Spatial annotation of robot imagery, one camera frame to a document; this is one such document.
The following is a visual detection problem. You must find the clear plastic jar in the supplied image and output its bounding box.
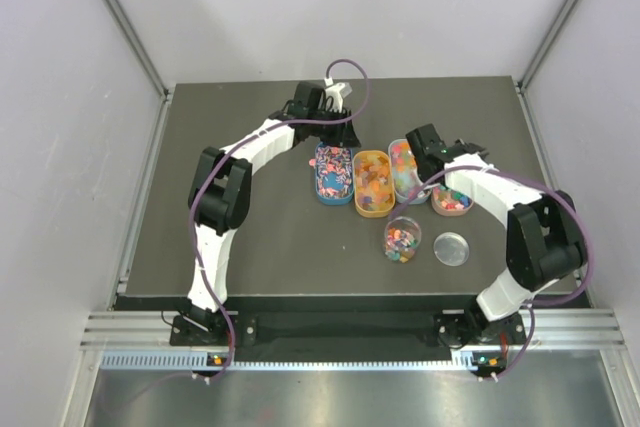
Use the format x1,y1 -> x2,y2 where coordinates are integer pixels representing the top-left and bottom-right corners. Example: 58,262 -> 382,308
383,216 -> 422,263

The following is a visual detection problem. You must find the clear round jar lid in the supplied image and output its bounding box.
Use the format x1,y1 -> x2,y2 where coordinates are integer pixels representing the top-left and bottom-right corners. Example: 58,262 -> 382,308
433,232 -> 470,267

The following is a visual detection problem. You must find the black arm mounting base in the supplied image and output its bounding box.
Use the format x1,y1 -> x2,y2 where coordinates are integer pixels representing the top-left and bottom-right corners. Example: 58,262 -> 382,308
169,311 -> 526,348

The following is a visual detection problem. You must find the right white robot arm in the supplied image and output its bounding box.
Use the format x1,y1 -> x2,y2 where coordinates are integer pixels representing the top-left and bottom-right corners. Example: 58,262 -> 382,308
406,124 -> 589,346

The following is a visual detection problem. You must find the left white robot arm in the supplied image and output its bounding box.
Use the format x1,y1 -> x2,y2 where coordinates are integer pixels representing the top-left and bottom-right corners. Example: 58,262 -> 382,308
180,78 -> 361,344

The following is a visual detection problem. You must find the yellow tray of popsicle candies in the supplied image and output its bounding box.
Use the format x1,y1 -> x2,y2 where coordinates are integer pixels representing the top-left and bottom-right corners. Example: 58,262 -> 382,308
353,150 -> 396,218

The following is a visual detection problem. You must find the pink tray of star candies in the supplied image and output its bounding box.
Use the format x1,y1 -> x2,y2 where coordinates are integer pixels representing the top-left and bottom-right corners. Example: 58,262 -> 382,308
430,185 -> 474,217

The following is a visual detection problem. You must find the blue tray of lollipops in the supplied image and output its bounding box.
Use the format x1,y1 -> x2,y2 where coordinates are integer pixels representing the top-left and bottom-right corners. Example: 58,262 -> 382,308
313,143 -> 354,206

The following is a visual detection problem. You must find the light blue tray of gummies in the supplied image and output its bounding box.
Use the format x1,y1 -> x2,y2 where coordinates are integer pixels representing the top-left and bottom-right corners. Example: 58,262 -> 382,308
388,139 -> 430,204

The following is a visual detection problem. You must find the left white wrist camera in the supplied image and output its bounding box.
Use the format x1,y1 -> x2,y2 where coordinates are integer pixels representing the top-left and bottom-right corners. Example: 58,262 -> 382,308
324,77 -> 352,112

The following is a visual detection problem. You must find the grey slotted cable duct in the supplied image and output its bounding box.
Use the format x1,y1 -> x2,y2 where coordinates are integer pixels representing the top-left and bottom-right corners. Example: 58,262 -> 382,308
99,350 -> 506,372

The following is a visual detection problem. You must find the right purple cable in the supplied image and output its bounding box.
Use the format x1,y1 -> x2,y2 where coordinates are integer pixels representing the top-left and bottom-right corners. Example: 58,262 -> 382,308
387,166 -> 597,382

